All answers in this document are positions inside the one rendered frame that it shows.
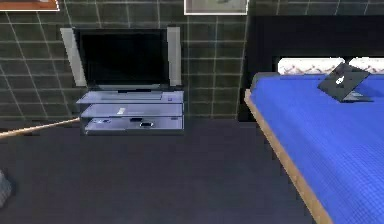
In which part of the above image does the black flat screen television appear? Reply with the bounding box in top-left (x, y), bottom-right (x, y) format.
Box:
top-left (60, 27), bottom-right (183, 92)

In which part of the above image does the bed with blue cover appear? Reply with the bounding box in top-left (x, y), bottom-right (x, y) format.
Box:
top-left (238, 15), bottom-right (384, 224)

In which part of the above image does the grey glass television stand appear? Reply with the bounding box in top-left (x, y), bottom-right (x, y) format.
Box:
top-left (76, 89), bottom-right (185, 136)

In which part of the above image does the tan wooden stick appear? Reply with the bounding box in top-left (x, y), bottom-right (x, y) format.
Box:
top-left (0, 116), bottom-right (81, 140)

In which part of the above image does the orange framed wall picture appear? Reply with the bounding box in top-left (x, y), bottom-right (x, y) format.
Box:
top-left (0, 0), bottom-right (61, 12)

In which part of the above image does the grey framed wall picture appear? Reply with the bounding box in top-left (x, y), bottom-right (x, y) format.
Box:
top-left (183, 0), bottom-right (250, 16)

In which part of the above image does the black open laptop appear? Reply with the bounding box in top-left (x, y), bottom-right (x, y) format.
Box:
top-left (316, 62), bottom-right (374, 104)

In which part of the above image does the white patterned pillow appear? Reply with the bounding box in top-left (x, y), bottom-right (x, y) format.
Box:
top-left (348, 56), bottom-right (384, 75)
top-left (277, 57), bottom-right (346, 76)

